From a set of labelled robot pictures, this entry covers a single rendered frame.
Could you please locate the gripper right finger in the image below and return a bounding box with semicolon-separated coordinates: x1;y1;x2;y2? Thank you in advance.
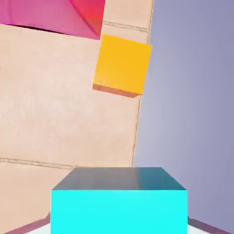
187;217;230;234

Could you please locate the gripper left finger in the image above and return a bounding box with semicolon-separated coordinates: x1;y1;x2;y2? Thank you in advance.
3;211;52;234

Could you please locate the small cyan cube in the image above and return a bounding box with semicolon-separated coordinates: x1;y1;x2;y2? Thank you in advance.
50;166;188;234

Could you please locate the small yellow cube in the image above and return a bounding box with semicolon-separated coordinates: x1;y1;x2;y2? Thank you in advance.
92;33;153;99

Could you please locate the large pink box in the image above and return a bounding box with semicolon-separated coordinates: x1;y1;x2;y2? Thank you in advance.
0;0;101;41

